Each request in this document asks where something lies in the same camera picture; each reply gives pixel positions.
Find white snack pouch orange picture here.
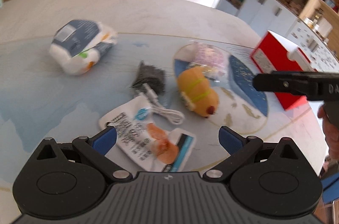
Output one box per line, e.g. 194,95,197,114
99,94,196,172

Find person's right hand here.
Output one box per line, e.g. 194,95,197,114
317,106,339,160

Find blue patterned table mat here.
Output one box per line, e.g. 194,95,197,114
1,34,327,183

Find purple printed snack bag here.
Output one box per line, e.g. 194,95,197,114
174,41,231,82

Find small black mesh pouch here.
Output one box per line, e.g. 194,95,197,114
132,61,166,95

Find white usb cable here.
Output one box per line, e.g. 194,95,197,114
136,83,185,126

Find yellow hamster plush toy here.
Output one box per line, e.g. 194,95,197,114
176,66,219,118

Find red cardboard box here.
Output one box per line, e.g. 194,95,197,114
250,30,318,111

